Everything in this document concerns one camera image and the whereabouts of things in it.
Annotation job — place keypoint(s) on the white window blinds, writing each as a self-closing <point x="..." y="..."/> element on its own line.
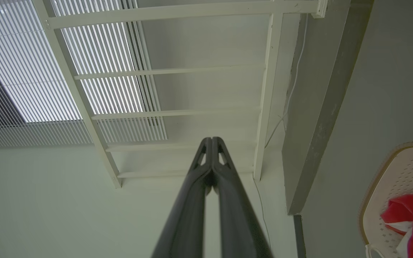
<point x="31" y="71"/>

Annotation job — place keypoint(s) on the white wooden railing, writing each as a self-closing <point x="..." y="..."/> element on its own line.
<point x="269" y="89"/>

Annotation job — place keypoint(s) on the black baseboard strip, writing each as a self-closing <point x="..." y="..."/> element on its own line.
<point x="299" y="236"/>

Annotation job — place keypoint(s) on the white plastic laundry basket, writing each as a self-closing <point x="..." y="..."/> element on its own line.
<point x="396" y="179"/>

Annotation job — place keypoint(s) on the grey concrete step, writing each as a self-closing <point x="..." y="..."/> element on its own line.
<point x="317" y="107"/>

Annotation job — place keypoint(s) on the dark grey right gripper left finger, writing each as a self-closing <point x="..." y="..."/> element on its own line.
<point x="186" y="211"/>

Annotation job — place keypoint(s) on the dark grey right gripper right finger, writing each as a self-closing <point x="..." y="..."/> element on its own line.
<point x="238" y="215"/>

